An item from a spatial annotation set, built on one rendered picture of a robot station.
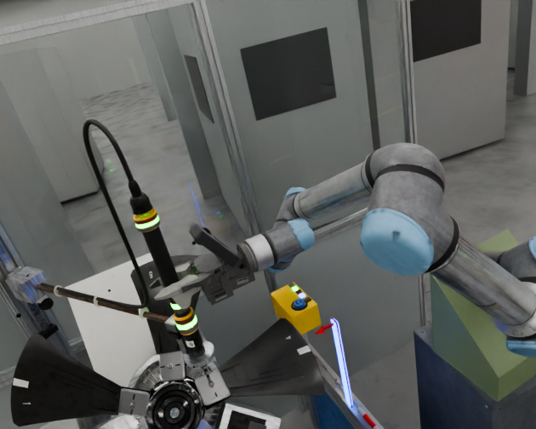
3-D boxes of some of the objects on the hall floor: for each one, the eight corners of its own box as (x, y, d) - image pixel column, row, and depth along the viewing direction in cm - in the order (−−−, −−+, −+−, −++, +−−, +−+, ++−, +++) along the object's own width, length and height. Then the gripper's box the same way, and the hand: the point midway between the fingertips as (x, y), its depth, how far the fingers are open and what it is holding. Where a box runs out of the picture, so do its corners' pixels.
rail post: (326, 477, 189) (295, 353, 155) (333, 471, 190) (305, 348, 156) (331, 484, 185) (300, 360, 151) (338, 479, 187) (310, 355, 152)
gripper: (264, 288, 87) (168, 333, 80) (243, 265, 97) (156, 303, 90) (255, 254, 83) (154, 299, 77) (235, 233, 93) (143, 271, 86)
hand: (157, 287), depth 83 cm, fingers closed on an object, 4 cm apart
